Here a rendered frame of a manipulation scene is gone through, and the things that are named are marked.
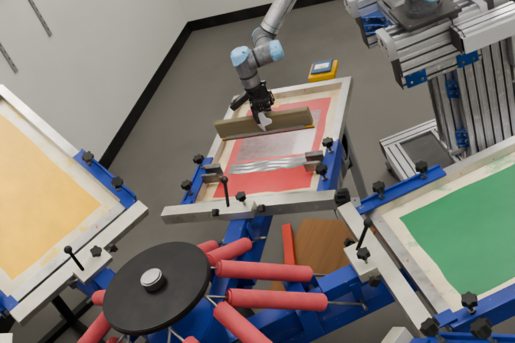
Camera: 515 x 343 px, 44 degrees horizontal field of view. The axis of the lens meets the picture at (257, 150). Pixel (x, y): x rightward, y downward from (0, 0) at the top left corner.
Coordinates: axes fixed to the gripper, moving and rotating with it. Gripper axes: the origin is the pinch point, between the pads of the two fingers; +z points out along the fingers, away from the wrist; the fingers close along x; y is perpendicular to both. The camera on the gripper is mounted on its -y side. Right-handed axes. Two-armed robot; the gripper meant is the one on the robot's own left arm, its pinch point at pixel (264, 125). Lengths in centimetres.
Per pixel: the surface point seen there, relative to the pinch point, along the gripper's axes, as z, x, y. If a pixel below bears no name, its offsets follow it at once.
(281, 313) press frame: 7, -89, 24
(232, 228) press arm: 5, -53, -1
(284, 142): 13.5, 5.2, 3.6
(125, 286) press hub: -23, -102, -9
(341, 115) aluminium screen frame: 10.2, 13.8, 28.1
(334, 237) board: 107, 39, -5
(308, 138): 13.5, 5.6, 14.1
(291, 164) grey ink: 12.8, -11.3, 10.1
